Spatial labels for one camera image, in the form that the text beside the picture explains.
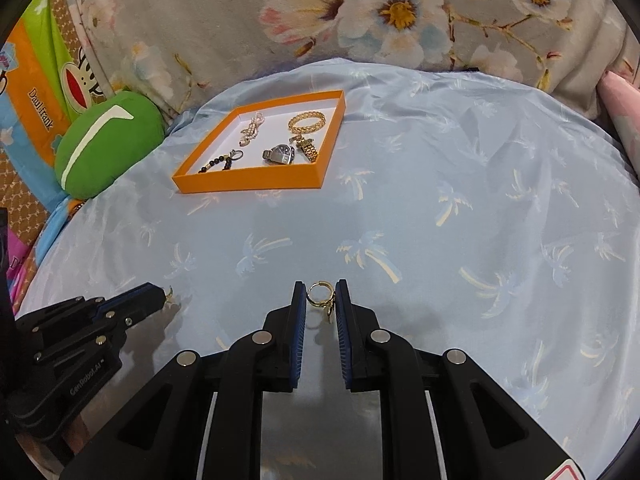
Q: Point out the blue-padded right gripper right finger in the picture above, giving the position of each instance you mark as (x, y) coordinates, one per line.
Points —
(377, 360)

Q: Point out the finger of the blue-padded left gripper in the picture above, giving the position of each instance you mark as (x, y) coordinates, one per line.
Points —
(132, 295)
(114, 330)

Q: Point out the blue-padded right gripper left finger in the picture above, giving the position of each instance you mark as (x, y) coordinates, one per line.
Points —
(267, 360)

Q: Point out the gold hoop earring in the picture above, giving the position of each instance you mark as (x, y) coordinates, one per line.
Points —
(169, 296)
(321, 296)

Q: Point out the gold wrist watch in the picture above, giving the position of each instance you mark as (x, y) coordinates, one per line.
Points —
(306, 146)

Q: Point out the green plush pillow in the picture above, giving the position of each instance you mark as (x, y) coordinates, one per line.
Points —
(105, 142)

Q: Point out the light blue palm-print sheet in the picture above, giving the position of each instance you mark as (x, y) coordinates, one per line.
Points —
(467, 211)

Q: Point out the orange cardboard tray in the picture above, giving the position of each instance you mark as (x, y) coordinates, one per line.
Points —
(218, 164)

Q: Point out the pearl and gold brooch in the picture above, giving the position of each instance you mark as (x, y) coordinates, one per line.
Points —
(249, 133)

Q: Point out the orange cartoon print cushion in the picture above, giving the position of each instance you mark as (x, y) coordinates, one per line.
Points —
(47, 82)

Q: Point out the grey floral blanket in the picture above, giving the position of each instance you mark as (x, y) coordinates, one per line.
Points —
(180, 53)

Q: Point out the pink pillow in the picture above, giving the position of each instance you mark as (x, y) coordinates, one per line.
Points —
(622, 101)

